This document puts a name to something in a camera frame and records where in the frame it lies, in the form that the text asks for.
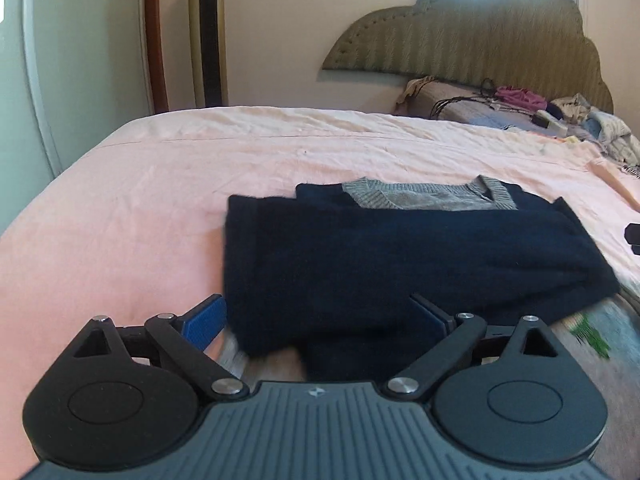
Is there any glass sliding wardrobe door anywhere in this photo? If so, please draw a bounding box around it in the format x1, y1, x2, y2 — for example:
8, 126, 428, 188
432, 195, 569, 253
0, 0, 156, 233

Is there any green padded headboard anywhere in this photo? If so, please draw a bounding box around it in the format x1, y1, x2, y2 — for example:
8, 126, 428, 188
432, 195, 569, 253
322, 0, 615, 113

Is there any pink garment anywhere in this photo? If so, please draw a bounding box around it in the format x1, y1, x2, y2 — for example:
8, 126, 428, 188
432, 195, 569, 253
492, 85, 548, 111

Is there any bed with pink sheet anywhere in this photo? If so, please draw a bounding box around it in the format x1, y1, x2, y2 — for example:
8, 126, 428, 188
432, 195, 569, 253
0, 105, 640, 480

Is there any striped grey pillow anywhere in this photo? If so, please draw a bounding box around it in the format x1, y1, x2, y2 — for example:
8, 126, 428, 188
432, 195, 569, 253
395, 76, 551, 133

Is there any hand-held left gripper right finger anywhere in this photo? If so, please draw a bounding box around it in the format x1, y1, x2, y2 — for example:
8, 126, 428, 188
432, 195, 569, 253
382, 294, 558, 403

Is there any green printed cloth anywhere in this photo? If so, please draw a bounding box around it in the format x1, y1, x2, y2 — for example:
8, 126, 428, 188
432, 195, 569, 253
550, 292, 640, 466

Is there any brown wooden wardrobe frame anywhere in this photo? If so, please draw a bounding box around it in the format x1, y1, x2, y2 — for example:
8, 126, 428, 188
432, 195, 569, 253
144, 0, 169, 115

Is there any pile of light clothes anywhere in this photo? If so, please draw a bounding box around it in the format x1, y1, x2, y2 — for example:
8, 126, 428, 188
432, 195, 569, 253
545, 92, 640, 166

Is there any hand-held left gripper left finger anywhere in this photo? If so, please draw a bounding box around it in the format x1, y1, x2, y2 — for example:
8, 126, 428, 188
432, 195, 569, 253
72, 294, 251, 403

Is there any gold tower air conditioner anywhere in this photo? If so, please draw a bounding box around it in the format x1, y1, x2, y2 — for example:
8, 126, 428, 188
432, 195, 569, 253
187, 0, 229, 108

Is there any navy sweater with grey collar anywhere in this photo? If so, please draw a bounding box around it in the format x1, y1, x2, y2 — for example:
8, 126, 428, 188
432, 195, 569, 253
222, 175, 622, 383

